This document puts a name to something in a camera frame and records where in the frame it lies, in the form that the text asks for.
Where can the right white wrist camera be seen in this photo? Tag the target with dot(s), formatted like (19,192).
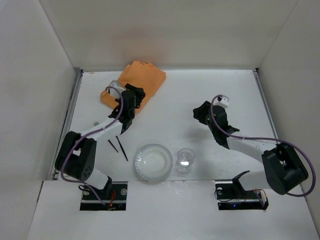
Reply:
(223,101)

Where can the left aluminium table rail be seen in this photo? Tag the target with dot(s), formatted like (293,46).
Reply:
(68,117)

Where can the aluminium table rail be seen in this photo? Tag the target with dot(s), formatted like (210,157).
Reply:
(304,193)
(68,117)

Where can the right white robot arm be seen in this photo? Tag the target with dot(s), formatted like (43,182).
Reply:
(283,169)

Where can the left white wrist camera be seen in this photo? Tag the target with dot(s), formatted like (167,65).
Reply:
(115,89)

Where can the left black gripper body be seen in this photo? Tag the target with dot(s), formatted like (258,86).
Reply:
(136,92)

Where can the right aluminium table rail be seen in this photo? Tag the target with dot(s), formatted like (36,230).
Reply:
(304,193)

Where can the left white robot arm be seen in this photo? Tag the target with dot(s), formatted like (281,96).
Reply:
(76,158)

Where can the black plastic fork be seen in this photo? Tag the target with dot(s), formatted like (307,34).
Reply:
(109,141)

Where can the clear plastic cup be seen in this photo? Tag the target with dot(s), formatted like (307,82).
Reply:
(185,159)

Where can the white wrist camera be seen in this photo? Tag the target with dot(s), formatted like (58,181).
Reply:
(115,89)
(223,101)

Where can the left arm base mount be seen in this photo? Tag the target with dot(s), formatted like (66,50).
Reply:
(114,199)

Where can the clear plastic plate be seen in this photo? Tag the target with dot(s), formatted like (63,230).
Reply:
(153,162)

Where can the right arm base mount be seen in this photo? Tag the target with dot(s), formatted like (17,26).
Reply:
(232,197)

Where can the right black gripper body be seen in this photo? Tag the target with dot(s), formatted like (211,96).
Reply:
(202,113)

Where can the black plastic knife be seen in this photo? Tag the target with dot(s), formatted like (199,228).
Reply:
(122,148)

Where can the orange cloth napkin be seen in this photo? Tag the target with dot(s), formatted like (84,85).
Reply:
(140,75)

